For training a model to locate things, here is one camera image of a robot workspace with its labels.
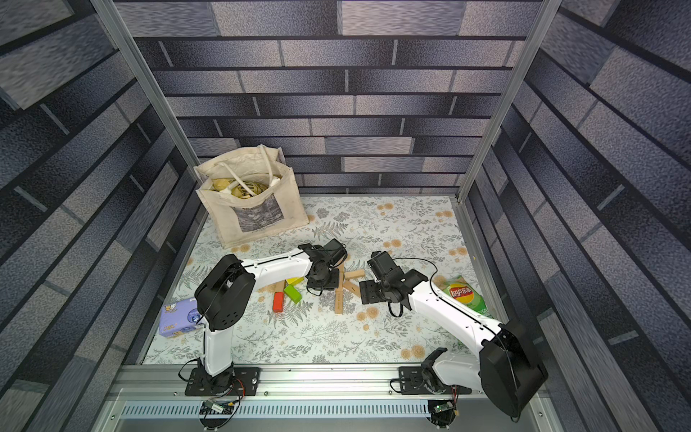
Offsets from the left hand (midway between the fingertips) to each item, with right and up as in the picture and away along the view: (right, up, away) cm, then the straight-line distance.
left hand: (335, 286), depth 91 cm
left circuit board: (-33, -28, -20) cm, 48 cm away
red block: (-19, -6, -4) cm, 20 cm away
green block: (-15, -2, -1) cm, 15 cm away
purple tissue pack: (-47, -7, -12) cm, 49 cm away
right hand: (+12, +1, -6) cm, 14 cm away
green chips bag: (+41, 0, -8) cm, 42 cm away
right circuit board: (+32, -29, -18) cm, 47 cm away
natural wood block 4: (+5, -1, +1) cm, 6 cm away
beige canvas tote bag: (-30, +33, -2) cm, 44 cm away
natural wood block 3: (+6, +4, +4) cm, 8 cm away
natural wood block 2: (+1, -4, -3) cm, 5 cm away
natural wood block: (+1, -1, -1) cm, 2 cm away
